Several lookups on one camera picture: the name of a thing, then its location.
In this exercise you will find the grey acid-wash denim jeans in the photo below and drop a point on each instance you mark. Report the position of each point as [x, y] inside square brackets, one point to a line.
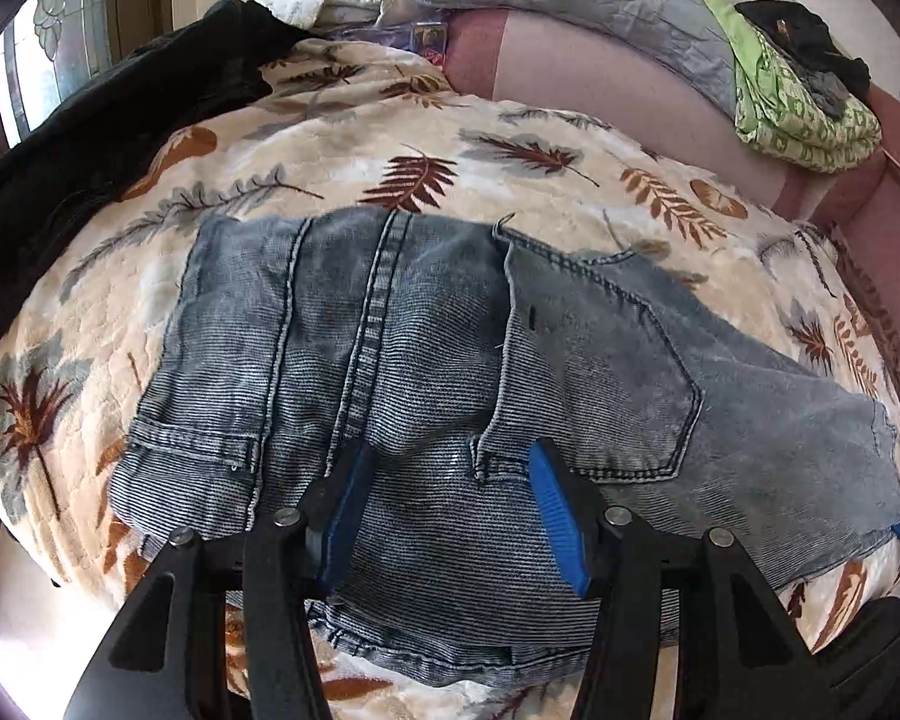
[448, 348]

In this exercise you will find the dark green garment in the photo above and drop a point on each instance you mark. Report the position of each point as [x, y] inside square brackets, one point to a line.
[103, 139]

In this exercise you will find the green patterned folded blanket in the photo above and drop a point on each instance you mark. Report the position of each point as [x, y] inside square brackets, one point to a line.
[775, 111]

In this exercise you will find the cream leaf-print blanket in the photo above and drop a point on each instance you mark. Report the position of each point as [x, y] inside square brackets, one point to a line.
[360, 125]

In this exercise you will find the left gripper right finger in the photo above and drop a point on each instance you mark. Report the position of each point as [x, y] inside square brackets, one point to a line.
[739, 654]

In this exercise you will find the black clothes pile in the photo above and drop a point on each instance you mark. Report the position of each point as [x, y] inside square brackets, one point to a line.
[803, 38]

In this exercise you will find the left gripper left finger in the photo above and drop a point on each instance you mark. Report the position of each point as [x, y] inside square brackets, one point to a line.
[217, 628]

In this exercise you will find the stained glass window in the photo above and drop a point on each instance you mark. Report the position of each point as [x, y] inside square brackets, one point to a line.
[49, 50]

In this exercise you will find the pink sofa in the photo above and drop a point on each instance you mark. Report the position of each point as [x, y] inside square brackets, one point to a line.
[536, 60]

